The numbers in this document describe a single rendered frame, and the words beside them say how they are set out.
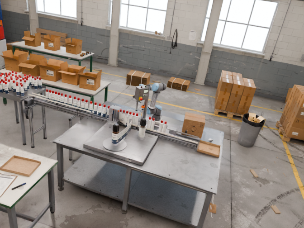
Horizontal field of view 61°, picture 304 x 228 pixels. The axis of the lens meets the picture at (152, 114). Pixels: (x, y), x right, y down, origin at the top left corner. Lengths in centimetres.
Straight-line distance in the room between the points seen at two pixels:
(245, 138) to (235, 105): 138
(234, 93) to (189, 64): 267
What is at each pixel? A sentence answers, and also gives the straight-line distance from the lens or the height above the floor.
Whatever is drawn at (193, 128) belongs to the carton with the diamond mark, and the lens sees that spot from 380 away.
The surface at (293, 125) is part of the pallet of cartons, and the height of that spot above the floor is 43.
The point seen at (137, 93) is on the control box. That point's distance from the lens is 362.
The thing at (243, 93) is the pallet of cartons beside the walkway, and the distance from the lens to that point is 676.
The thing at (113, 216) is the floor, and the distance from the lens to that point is 367.
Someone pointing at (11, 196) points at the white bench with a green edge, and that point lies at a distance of 290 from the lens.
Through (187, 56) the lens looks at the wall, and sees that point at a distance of 887.
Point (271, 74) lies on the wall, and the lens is 904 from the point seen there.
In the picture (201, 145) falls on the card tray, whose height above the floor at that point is 83.
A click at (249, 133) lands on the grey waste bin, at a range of 564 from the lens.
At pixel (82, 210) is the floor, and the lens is 374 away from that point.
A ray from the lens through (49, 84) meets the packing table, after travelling 546.
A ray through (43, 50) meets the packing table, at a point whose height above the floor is 78.
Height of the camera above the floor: 276
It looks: 26 degrees down
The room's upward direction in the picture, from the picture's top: 9 degrees clockwise
